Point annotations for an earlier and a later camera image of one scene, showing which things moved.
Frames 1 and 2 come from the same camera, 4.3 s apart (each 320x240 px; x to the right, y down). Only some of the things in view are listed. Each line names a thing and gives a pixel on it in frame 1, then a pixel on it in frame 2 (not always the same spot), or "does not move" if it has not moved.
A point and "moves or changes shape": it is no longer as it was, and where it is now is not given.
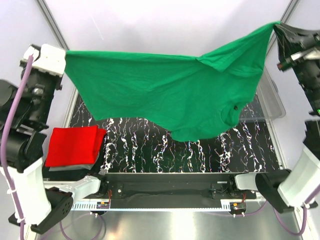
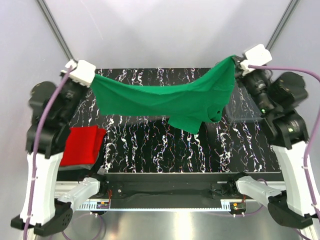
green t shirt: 195,98 moves or changes shape
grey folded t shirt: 66,168 does not move
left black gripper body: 42,87 to 73,92
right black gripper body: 305,59 to 257,83
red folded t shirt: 74,145 does not move
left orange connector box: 101,205 does not move
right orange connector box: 238,207 does not move
